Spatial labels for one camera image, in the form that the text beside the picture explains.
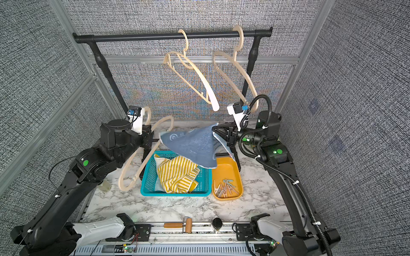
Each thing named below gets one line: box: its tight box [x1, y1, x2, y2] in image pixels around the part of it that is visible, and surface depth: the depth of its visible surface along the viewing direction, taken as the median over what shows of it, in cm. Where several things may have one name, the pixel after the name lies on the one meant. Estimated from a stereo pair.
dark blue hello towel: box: [159, 122, 234, 169], surface depth 66 cm
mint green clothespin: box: [222, 179, 236, 188], surface depth 90 cm
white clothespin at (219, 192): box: [216, 188, 225, 198], surface depth 86 cm
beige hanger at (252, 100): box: [212, 25, 259, 114], surface depth 60 cm
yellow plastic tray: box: [211, 156, 244, 202], surface depth 89 cm
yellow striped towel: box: [153, 153, 201, 194], surface depth 85 cm
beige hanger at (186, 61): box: [162, 29, 220, 112], surface depth 57 cm
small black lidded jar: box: [211, 217, 223, 230], surface depth 69 cm
